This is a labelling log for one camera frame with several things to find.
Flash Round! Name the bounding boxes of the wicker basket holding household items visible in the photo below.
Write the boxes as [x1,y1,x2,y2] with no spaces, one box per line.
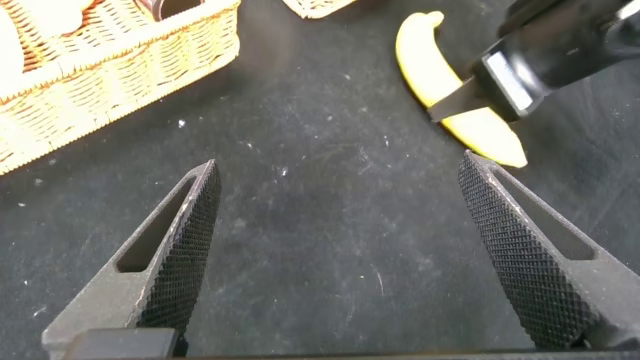
[0,0,242,177]

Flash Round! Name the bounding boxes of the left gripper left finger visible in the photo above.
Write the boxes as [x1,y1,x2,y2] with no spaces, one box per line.
[41,159,223,360]

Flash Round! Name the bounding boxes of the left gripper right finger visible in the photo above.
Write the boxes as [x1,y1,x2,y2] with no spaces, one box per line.
[457,149,640,350]

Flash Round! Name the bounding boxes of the yellow banana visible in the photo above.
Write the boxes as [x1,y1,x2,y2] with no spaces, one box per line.
[394,10,529,169]

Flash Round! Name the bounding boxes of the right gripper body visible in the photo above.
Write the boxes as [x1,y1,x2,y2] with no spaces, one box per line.
[471,37,554,124]

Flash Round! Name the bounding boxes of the wicker basket holding food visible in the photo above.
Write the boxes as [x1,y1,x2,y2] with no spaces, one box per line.
[281,0,360,21]

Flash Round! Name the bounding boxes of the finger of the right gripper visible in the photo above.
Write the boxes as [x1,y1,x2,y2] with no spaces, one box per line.
[427,74,490,124]

